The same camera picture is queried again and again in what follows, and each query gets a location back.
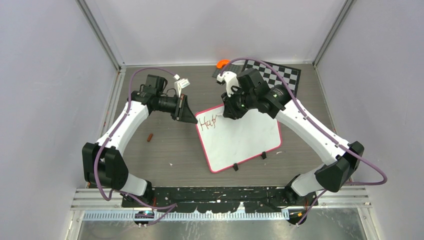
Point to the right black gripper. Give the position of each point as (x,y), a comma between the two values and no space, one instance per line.
(230,110)

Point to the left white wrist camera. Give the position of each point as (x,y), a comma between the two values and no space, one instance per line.
(180,84)

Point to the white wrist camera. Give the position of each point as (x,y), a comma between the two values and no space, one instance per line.
(180,84)
(229,79)

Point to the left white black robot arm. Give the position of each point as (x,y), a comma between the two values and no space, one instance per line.
(103,163)

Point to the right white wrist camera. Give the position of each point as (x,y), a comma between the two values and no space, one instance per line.
(229,79)

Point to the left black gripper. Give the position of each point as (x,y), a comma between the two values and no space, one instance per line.
(183,112)

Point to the grey lego baseplate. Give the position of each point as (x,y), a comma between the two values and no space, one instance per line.
(232,68)

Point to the pink framed whiteboard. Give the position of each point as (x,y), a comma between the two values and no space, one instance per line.
(226,142)

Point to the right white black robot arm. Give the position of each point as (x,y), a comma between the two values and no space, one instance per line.
(249,91)

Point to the orange curved plastic piece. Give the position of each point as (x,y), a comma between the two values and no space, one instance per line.
(222,63)

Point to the red marker cap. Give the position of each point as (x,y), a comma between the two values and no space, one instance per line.
(150,136)

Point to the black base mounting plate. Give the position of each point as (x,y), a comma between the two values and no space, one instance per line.
(219,200)

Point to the white slotted cable duct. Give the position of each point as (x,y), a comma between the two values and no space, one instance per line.
(149,215)

